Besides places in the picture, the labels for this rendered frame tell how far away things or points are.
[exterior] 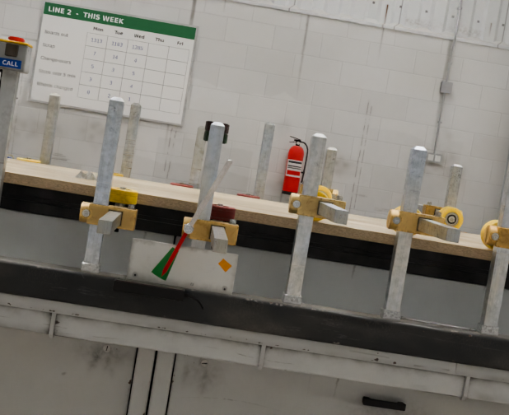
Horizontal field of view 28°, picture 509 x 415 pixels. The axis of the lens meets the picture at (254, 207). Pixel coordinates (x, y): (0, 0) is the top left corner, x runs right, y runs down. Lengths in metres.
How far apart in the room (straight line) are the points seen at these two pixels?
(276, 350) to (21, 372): 0.71
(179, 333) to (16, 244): 0.51
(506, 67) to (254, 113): 2.42
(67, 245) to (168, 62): 6.99
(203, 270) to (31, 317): 0.44
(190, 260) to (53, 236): 0.43
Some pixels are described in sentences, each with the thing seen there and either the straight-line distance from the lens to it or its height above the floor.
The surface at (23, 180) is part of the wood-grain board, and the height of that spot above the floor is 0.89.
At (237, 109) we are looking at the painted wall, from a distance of 9.68.
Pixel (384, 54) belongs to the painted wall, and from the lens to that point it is 9.86.
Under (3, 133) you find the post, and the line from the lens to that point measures 2.55.
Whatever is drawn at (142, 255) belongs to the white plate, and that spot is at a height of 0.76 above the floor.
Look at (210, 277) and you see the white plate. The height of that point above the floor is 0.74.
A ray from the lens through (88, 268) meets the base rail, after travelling 2.54.
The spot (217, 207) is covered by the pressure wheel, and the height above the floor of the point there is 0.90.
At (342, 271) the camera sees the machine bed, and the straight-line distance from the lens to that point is 2.78.
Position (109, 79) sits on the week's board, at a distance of 9.70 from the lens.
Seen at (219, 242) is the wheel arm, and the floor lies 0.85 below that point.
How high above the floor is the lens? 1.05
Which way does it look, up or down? 3 degrees down
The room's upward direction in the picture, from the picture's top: 9 degrees clockwise
